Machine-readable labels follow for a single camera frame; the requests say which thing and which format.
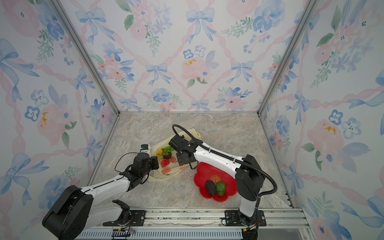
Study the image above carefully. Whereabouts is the green ribbed fruit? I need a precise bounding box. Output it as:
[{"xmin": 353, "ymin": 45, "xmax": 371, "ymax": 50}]
[{"xmin": 216, "ymin": 182, "xmax": 226, "ymax": 196}]

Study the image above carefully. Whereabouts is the black corrugated cable conduit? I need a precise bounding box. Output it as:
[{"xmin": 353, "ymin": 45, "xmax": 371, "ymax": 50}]
[{"xmin": 171, "ymin": 124, "xmax": 278, "ymax": 211}]

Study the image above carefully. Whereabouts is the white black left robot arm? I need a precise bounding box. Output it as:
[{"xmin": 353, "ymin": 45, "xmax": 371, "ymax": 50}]
[{"xmin": 42, "ymin": 153, "xmax": 159, "ymax": 240}]

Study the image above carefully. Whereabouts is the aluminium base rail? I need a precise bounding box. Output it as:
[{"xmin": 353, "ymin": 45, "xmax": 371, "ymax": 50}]
[{"xmin": 76, "ymin": 208, "xmax": 315, "ymax": 240}]

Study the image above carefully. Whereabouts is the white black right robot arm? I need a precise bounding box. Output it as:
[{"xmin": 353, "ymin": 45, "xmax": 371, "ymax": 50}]
[{"xmin": 169, "ymin": 135, "xmax": 266, "ymax": 218}]

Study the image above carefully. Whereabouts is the yellow bell pepper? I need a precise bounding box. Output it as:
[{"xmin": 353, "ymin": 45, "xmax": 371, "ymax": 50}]
[{"xmin": 156, "ymin": 149, "xmax": 164, "ymax": 159}]

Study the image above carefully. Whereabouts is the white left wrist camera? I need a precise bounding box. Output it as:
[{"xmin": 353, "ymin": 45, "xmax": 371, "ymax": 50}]
[{"xmin": 140, "ymin": 144, "xmax": 151, "ymax": 156}]

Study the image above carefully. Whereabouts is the red flower-shaped plate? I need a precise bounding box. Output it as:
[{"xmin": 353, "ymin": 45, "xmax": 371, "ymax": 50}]
[{"xmin": 194, "ymin": 163, "xmax": 237, "ymax": 203}]

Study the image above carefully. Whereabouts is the yellow printed plastic bag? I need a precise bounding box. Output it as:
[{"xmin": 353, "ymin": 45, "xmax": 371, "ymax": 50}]
[{"xmin": 149, "ymin": 137, "xmax": 189, "ymax": 182}]

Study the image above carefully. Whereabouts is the red strawberry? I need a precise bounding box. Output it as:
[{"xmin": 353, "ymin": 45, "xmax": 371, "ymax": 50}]
[{"xmin": 160, "ymin": 159, "xmax": 171, "ymax": 168}]

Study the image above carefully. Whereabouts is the dark avocado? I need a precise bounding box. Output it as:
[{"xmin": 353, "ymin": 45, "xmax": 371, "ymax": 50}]
[{"xmin": 205, "ymin": 180, "xmax": 217, "ymax": 197}]

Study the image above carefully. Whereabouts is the thin black left cable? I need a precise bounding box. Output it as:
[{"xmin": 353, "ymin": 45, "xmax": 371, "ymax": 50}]
[{"xmin": 114, "ymin": 152, "xmax": 140, "ymax": 174}]

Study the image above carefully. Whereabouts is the green grape bunch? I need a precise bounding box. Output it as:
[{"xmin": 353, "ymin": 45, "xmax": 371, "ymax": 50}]
[{"xmin": 162, "ymin": 146, "xmax": 174, "ymax": 152}]

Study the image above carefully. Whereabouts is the aluminium corner post left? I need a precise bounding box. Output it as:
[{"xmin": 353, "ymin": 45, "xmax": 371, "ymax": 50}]
[{"xmin": 47, "ymin": 0, "xmax": 121, "ymax": 116}]

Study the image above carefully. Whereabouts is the aluminium corner post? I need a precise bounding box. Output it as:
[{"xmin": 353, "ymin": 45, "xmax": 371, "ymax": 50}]
[
  {"xmin": 257, "ymin": 0, "xmax": 319, "ymax": 116},
  {"xmin": 47, "ymin": 0, "xmax": 121, "ymax": 116}
]

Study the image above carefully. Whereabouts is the aluminium corner post right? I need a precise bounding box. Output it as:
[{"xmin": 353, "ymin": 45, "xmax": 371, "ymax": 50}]
[{"xmin": 257, "ymin": 0, "xmax": 319, "ymax": 116}]

